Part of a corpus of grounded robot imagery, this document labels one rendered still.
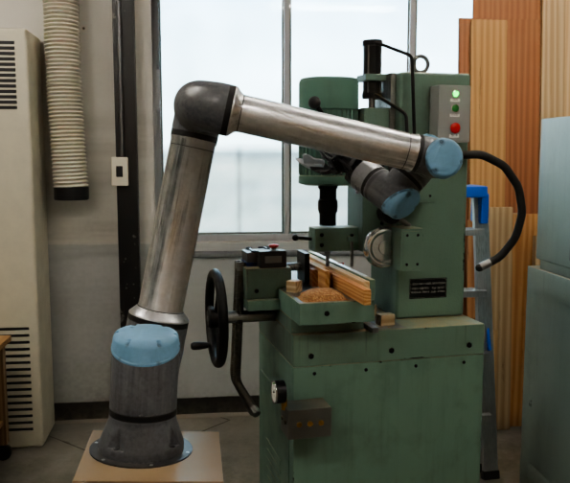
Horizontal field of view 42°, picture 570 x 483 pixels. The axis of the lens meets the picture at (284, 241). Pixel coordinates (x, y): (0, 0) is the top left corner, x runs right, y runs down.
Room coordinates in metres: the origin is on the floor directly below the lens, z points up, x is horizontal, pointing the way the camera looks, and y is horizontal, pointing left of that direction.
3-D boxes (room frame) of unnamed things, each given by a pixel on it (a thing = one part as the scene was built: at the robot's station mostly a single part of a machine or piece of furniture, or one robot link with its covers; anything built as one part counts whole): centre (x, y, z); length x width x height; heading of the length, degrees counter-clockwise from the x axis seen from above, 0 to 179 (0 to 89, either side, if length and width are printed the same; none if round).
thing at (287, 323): (2.20, -0.07, 0.82); 0.40 x 0.21 x 0.04; 14
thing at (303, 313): (2.21, -0.02, 0.87); 0.61 x 0.30 x 0.06; 14
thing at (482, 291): (2.93, -0.72, 0.58); 0.27 x 0.25 x 1.16; 6
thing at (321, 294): (1.97, -0.10, 0.91); 0.12 x 0.09 x 0.03; 104
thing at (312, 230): (2.22, -0.15, 1.03); 0.14 x 0.07 x 0.09; 104
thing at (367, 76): (2.25, -0.26, 1.54); 0.08 x 0.08 x 0.17; 14
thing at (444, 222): (2.29, -0.41, 1.16); 0.22 x 0.22 x 0.72; 14
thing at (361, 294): (2.18, -0.14, 0.92); 0.62 x 0.02 x 0.04; 14
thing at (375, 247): (2.13, -0.29, 1.02); 0.12 x 0.03 x 0.12; 104
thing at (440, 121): (2.16, -0.47, 1.40); 0.10 x 0.06 x 0.16; 104
